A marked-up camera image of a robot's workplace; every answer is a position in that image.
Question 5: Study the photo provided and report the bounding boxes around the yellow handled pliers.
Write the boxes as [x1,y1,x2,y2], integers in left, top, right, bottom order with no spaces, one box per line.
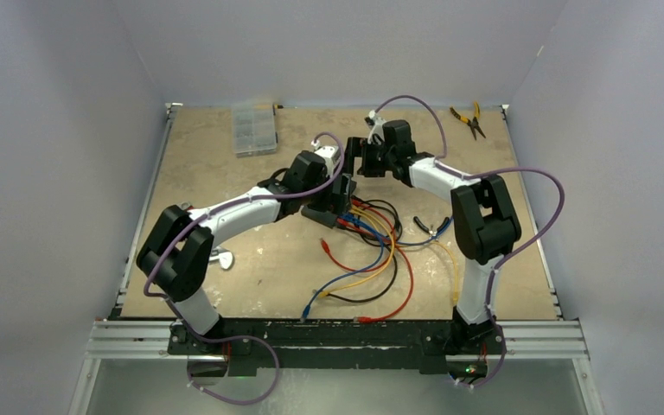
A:
[449,101,487,140]

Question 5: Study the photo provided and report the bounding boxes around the silver round metal piece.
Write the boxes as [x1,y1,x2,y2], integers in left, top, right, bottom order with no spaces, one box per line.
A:
[208,247,234,271]

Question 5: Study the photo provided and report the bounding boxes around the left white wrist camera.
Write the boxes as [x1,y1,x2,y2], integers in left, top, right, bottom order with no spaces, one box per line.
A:
[311,141,341,175]

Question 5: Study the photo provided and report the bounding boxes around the yellow ethernet cable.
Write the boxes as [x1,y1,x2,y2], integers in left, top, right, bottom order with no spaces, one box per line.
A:
[316,208,396,299]
[348,207,460,308]

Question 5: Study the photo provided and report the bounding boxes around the clear plastic organizer box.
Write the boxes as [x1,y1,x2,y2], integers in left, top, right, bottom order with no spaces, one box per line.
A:
[231,102,278,157]

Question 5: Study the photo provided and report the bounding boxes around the small black cutters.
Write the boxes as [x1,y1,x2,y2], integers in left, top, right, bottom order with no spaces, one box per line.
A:
[412,216,451,238]

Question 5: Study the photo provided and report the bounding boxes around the black network switch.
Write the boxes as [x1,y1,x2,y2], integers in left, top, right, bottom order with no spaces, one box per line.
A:
[301,204,348,228]

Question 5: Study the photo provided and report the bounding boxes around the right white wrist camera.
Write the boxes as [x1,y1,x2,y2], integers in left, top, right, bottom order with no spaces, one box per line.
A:
[365,110,386,145]

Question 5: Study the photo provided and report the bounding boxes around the blue ethernet cable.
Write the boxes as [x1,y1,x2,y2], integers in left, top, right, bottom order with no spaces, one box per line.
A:
[340,213,453,248]
[299,214,389,321]

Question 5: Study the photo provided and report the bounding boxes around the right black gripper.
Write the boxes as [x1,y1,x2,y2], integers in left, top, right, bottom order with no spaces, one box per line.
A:
[334,137,396,178]

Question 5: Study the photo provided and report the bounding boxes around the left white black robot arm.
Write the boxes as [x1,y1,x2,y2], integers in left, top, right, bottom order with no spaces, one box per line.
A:
[136,146,354,354]

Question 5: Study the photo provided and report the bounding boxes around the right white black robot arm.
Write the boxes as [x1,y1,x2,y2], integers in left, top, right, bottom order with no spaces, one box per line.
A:
[346,115,521,352]

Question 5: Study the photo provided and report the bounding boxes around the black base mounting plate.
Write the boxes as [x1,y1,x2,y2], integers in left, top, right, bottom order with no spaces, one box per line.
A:
[168,317,504,378]

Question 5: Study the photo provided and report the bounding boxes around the aluminium frame rail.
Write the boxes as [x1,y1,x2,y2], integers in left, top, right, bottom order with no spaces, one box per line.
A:
[89,109,587,375]

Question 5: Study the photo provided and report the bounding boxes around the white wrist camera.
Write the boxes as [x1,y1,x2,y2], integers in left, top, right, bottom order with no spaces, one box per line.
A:
[365,110,386,145]
[311,141,341,175]

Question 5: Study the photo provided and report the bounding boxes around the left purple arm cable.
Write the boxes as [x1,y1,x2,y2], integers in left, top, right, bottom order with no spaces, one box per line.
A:
[143,131,346,406]

